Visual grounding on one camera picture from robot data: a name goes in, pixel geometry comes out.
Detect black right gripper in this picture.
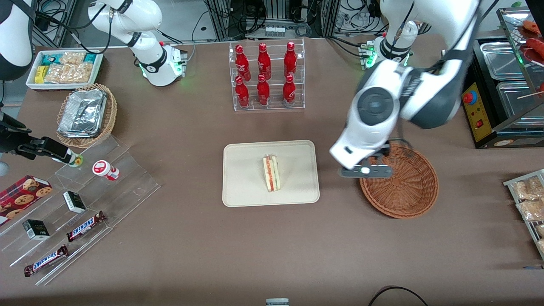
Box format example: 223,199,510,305
0,111,74,165

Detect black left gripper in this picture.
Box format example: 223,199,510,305
374,144,394,167

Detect triangle sandwich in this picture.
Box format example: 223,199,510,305
262,154,282,193

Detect brown wicker basket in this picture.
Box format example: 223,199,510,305
359,143,439,220

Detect light wicker basket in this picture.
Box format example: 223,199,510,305
56,83,118,149

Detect tray of packaged snacks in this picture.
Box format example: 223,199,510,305
503,169,544,261

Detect beige plastic tray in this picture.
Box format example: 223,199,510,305
222,140,320,208

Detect red tartan cookie box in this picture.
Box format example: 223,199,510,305
0,175,54,226

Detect stack of foil trays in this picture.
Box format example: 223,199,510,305
58,89,107,138

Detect small black carton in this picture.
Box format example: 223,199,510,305
63,191,87,214
22,219,51,241

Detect red white yogurt bottle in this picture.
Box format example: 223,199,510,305
92,160,121,181

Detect white rectangular snack bin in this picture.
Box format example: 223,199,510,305
25,50,105,92

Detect clear cracker bag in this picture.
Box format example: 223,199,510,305
64,62,93,84
44,64,68,84
59,51,85,65

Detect Snickers chocolate bar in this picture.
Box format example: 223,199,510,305
23,245,70,278
66,211,107,243

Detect clear acrylic tiered stand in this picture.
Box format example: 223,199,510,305
0,135,161,286

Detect black food warmer appliance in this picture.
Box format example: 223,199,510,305
461,6,544,150

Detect red cola bottle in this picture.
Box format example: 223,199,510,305
235,45,252,82
283,41,298,79
282,74,297,107
256,74,271,106
257,42,272,81
235,76,251,108

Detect clear acrylic bottle rack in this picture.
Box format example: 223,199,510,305
229,38,306,112

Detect clear fried snack bag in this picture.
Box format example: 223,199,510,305
511,176,544,201
516,199,544,222

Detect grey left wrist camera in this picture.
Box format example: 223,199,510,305
338,166,394,179

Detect black cable loop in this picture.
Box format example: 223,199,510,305
367,285,430,306

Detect aluminium frame rack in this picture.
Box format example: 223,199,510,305
203,0,341,42

